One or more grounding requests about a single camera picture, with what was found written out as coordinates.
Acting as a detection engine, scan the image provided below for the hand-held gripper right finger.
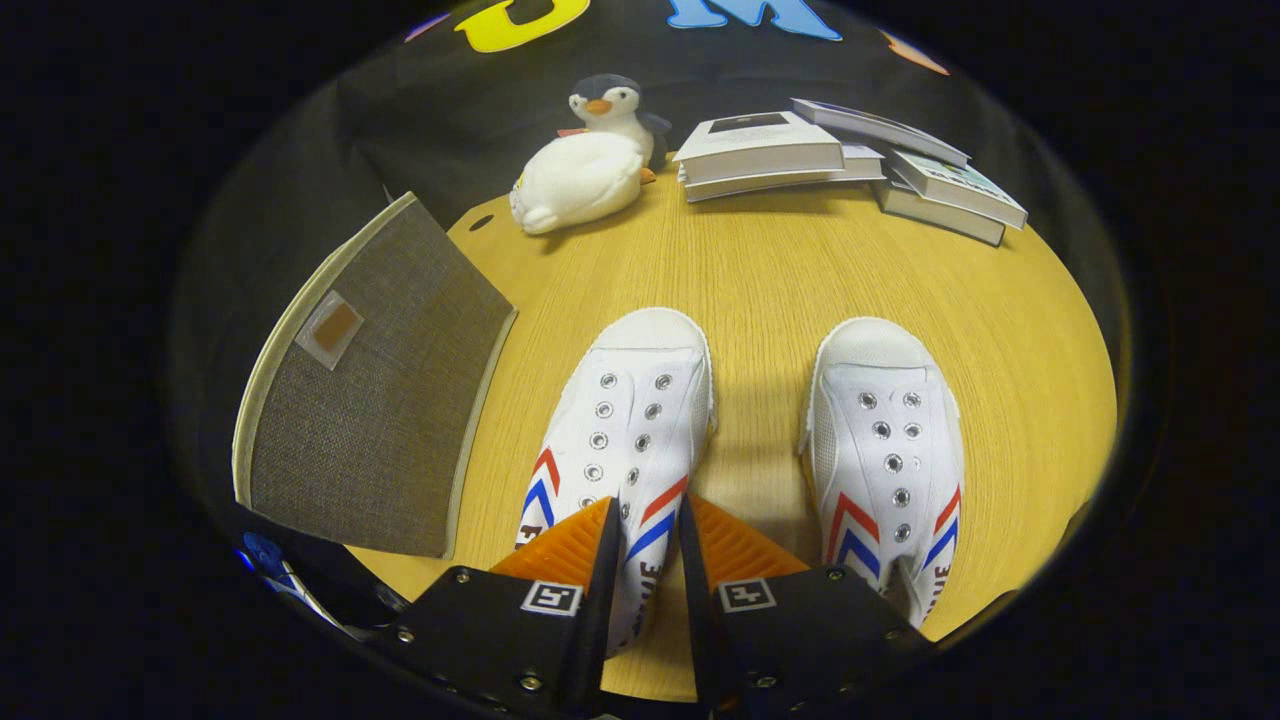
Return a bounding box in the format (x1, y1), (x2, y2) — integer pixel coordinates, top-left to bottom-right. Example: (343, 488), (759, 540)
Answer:
(678, 492), (938, 716)

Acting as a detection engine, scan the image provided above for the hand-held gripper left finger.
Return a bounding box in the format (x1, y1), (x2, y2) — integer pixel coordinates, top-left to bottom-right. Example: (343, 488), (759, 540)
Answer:
(383, 495), (624, 719)

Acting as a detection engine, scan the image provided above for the white striped canvas shoe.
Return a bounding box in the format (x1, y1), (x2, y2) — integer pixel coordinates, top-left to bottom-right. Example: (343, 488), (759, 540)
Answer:
(798, 317), (966, 629)
(515, 307), (717, 659)

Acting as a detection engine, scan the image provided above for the grey fabric storage box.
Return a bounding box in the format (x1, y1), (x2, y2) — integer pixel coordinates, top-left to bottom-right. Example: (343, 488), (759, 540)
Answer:
(232, 192), (519, 559)

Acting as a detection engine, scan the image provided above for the blue lit screen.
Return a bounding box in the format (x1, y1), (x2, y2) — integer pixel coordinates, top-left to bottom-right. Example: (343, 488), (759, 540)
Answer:
(238, 530), (331, 626)

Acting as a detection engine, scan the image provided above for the dark grey book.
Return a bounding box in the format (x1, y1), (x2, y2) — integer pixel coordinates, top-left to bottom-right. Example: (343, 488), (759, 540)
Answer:
(872, 180), (1007, 247)

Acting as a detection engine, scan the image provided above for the white round plush toy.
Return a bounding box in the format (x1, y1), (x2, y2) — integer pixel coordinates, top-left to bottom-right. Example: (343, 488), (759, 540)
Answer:
(509, 132), (646, 236)

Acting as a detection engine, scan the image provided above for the plain white book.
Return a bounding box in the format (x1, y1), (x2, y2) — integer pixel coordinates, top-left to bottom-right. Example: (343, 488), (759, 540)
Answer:
(683, 143), (887, 204)

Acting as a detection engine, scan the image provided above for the book with pale teal cover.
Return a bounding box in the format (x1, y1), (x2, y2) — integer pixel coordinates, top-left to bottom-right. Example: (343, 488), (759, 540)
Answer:
(885, 148), (1029, 231)

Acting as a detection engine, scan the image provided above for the white book with dark portrait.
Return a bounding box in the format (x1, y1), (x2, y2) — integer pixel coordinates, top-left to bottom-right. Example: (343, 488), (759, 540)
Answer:
(675, 110), (846, 187)

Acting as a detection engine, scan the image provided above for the book with blue picture cover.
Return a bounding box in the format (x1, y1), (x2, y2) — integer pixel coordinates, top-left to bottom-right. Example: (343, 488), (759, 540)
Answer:
(790, 97), (971, 169)

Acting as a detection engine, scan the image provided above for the black backdrop cloth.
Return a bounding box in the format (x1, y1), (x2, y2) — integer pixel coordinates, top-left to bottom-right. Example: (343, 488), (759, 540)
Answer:
(170, 0), (1136, 561)

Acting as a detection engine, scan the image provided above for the grey penguin plush toy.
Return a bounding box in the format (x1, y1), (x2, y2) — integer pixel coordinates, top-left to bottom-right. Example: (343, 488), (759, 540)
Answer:
(557, 73), (673, 186)

